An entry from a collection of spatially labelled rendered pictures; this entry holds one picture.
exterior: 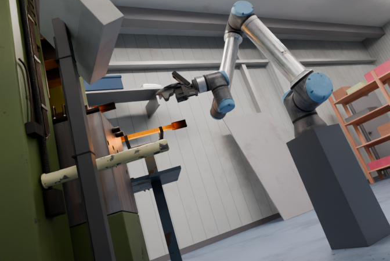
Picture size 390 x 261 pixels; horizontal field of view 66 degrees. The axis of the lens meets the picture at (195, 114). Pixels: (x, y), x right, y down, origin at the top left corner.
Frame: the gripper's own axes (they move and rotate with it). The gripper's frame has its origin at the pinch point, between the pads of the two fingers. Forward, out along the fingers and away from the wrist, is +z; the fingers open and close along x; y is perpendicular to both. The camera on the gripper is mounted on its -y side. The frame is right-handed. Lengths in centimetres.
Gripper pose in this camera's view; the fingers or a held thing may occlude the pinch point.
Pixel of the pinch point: (157, 92)
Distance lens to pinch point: 156.7
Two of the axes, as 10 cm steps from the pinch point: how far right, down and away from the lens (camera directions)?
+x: 0.0, 3.4, 9.4
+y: 3.0, 9.0, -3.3
